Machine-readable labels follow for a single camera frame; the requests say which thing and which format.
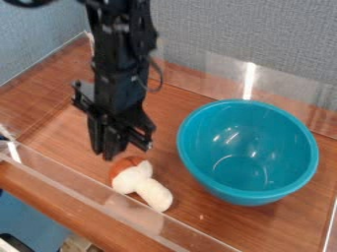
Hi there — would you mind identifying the black cable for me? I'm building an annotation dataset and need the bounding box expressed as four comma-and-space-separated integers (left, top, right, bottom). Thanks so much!
135, 55, 166, 94

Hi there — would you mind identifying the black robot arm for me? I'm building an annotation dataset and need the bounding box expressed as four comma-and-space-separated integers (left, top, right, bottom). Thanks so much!
72, 0, 160, 160

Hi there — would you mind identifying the blue plastic bowl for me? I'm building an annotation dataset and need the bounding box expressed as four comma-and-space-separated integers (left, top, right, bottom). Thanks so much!
176, 99, 319, 207

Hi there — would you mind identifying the clear acrylic front barrier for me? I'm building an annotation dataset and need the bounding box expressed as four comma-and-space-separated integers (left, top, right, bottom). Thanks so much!
0, 124, 239, 252

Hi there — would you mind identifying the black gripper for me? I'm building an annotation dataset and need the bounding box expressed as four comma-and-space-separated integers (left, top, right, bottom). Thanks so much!
72, 63, 155, 161

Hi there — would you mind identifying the clear acrylic left barrier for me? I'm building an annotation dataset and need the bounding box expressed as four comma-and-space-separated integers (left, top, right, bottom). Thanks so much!
0, 31, 93, 87

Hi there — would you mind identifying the clear acrylic back barrier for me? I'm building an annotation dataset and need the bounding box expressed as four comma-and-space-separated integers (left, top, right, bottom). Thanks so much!
154, 51, 337, 140

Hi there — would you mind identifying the clear acrylic barrier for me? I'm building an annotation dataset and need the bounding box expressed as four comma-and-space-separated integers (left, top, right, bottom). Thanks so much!
154, 51, 337, 140
0, 124, 239, 252
0, 31, 93, 87

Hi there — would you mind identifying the plush mushroom toy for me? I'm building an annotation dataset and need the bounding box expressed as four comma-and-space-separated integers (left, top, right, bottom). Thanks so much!
111, 157, 174, 212

